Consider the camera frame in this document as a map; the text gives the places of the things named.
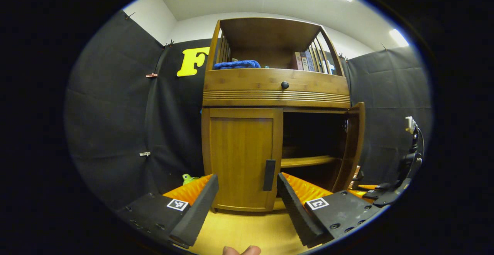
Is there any wooden double-door shoe cabinet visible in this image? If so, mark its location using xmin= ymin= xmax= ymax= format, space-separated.
xmin=201 ymin=17 xmax=366 ymax=213

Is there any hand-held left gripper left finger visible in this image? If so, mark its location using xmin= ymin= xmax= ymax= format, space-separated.
xmin=116 ymin=174 xmax=220 ymax=249

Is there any small ceiling light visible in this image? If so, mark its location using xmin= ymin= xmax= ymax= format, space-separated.
xmin=389 ymin=29 xmax=409 ymax=47

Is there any blue cloth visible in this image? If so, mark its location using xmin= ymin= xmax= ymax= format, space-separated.
xmin=213 ymin=59 xmax=261 ymax=70

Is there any wooden cabinet drawer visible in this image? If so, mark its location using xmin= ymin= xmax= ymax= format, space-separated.
xmin=202 ymin=68 xmax=351 ymax=109

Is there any wooden inner cabinet shelf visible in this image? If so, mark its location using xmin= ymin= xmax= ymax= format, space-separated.
xmin=281 ymin=155 xmax=341 ymax=169

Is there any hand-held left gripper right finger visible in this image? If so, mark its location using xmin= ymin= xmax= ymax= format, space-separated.
xmin=276 ymin=172 xmax=388 ymax=249

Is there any black door handle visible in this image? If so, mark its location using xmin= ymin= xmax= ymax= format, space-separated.
xmin=263 ymin=159 xmax=277 ymax=192

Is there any black backdrop cloth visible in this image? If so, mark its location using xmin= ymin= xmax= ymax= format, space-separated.
xmin=64 ymin=10 xmax=433 ymax=210

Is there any wooden shoe cabinet door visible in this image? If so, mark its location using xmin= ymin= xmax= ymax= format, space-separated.
xmin=201 ymin=108 xmax=284 ymax=213
xmin=331 ymin=101 xmax=366 ymax=193

